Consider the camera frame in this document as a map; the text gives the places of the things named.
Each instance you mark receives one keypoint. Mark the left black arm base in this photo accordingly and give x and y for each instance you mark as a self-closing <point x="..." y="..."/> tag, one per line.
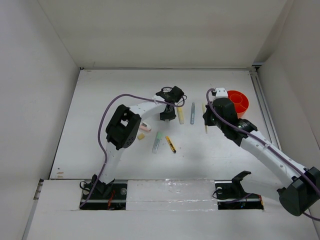
<point x="109" y="197"/>

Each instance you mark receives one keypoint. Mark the blue grey utility knife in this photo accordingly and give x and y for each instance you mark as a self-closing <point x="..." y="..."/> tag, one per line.
<point x="192" y="115"/>

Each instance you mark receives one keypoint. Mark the yellow black utility knife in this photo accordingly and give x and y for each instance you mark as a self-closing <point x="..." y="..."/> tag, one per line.
<point x="173" y="149"/>

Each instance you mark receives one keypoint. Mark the pink white eraser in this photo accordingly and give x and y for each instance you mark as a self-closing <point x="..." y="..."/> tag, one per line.
<point x="145" y="127"/>

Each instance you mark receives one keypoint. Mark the green clear highlighter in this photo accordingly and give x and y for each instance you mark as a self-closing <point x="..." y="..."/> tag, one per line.
<point x="157" y="141"/>

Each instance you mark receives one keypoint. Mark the thin yellow pen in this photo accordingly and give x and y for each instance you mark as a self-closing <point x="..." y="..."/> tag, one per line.
<point x="203" y="111"/>

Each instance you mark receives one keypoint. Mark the orange round compartment container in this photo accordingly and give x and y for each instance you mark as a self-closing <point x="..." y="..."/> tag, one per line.
<point x="240" y="101"/>

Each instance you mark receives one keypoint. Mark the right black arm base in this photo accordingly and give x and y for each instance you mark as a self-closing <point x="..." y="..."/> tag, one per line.
<point x="230" y="195"/>

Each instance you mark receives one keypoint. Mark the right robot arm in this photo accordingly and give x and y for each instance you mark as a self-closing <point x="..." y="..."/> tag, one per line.
<point x="300" y="186"/>

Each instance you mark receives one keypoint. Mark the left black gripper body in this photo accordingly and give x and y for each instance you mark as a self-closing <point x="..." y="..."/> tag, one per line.
<point x="168" y="115"/>

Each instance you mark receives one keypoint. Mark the small tan eraser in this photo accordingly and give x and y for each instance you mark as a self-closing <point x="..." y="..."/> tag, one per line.
<point x="140" y="136"/>

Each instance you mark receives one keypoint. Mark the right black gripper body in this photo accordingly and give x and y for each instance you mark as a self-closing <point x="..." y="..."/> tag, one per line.
<point x="211" y="119"/>

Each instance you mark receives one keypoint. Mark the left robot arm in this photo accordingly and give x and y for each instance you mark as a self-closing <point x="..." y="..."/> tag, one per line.
<point x="122" y="130"/>

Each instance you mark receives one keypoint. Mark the yellow highlighter marker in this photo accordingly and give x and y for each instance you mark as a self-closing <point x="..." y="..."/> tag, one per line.
<point x="180" y="115"/>

